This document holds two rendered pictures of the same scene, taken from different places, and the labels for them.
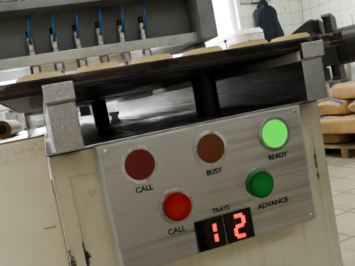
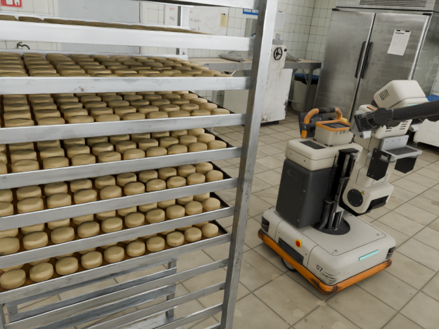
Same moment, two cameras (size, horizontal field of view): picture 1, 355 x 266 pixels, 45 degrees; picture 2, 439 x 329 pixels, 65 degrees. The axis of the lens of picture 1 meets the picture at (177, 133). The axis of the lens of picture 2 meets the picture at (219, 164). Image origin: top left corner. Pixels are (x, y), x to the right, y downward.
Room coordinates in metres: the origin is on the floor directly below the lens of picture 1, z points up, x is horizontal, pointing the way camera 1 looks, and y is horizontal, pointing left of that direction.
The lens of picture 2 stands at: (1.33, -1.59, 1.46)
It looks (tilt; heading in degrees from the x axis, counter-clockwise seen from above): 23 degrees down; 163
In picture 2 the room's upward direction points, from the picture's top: 6 degrees clockwise
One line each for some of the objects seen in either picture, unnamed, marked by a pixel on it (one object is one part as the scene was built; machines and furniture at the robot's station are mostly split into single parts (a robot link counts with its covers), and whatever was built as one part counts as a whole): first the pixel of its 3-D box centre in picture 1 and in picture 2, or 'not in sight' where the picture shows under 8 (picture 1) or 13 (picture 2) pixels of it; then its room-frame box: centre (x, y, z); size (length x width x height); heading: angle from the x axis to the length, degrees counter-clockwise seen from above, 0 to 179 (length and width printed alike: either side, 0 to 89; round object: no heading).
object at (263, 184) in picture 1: (259, 183); not in sight; (0.48, -0.08, 0.76); 0.03 x 0.02 x 0.03; 107
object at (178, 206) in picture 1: (176, 206); not in sight; (0.45, 0.02, 0.76); 0.03 x 0.02 x 0.03; 107
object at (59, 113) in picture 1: (49, 120); not in sight; (1.38, 0.39, 0.87); 2.01 x 0.03 x 0.07; 17
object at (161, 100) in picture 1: (137, 103); not in sight; (1.46, 0.12, 0.87); 2.01 x 0.03 x 0.07; 17
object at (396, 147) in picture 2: not in sight; (392, 156); (-0.10, -0.21, 0.87); 0.28 x 0.16 x 0.22; 107
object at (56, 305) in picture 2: not in sight; (102, 294); (0.20, -1.68, 0.42); 0.64 x 0.03 x 0.03; 106
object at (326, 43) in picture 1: (132, 84); not in sight; (0.75, 0.06, 0.91); 0.60 x 0.40 x 0.01; 17
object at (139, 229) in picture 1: (211, 183); not in sight; (0.48, -0.03, 0.77); 0.24 x 0.04 x 0.14; 107
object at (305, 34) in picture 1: (290, 44); not in sight; (0.56, -0.16, 0.91); 0.05 x 0.05 x 0.02
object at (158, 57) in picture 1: (152, 66); not in sight; (0.50, 0.01, 0.91); 0.05 x 0.05 x 0.02
